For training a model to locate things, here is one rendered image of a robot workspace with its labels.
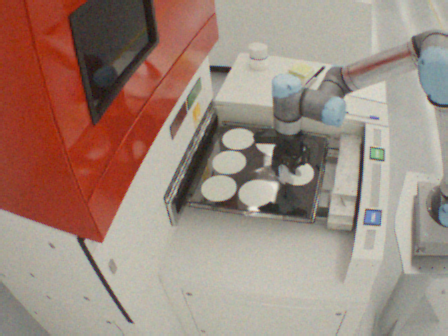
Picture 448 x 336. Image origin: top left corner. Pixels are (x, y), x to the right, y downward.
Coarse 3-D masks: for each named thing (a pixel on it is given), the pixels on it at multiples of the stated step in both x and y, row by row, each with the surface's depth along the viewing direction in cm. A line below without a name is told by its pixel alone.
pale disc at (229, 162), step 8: (224, 152) 150; (232, 152) 150; (216, 160) 148; (224, 160) 148; (232, 160) 148; (240, 160) 147; (216, 168) 146; (224, 168) 145; (232, 168) 145; (240, 168) 145
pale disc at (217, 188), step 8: (216, 176) 143; (224, 176) 143; (208, 184) 141; (216, 184) 141; (224, 184) 141; (232, 184) 140; (208, 192) 139; (216, 192) 139; (224, 192) 138; (232, 192) 138; (216, 200) 137
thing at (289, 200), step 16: (224, 128) 159; (256, 128) 157; (224, 144) 153; (320, 144) 149; (256, 160) 147; (320, 160) 144; (208, 176) 144; (240, 176) 142; (256, 176) 142; (272, 176) 141; (288, 192) 136; (304, 192) 135; (240, 208) 134; (256, 208) 133; (272, 208) 132; (288, 208) 132; (304, 208) 131
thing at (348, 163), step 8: (344, 152) 148; (352, 152) 148; (344, 160) 146; (352, 160) 145; (344, 168) 143; (352, 168) 143; (336, 176) 141; (344, 176) 141; (352, 176) 140; (336, 184) 139; (344, 184) 138; (352, 184) 138; (336, 200) 134; (328, 224) 129; (336, 224) 128; (344, 224) 127
